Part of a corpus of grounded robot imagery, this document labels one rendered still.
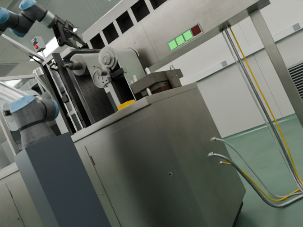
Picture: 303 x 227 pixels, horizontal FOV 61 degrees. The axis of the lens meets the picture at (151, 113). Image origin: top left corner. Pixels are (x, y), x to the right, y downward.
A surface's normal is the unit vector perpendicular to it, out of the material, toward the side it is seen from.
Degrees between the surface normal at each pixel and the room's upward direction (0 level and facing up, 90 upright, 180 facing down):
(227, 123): 90
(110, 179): 90
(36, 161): 90
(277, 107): 90
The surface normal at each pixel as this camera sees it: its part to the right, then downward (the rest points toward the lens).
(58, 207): 0.63, -0.30
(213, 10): -0.49, 0.21
